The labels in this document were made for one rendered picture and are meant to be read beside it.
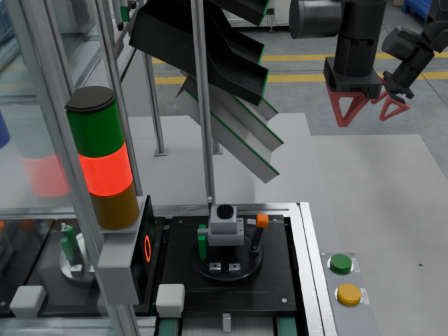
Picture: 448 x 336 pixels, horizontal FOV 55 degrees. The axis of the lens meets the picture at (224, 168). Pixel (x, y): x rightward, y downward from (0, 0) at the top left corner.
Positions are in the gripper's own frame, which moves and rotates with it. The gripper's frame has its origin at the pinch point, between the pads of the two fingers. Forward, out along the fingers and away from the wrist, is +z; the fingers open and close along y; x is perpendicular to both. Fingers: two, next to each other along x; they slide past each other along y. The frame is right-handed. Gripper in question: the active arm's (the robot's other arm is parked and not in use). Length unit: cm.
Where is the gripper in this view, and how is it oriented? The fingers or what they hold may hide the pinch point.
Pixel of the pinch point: (343, 121)
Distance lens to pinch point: 73.1
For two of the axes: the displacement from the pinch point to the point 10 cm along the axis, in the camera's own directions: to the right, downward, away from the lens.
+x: 10.0, 0.0, -0.2
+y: -0.2, 5.9, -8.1
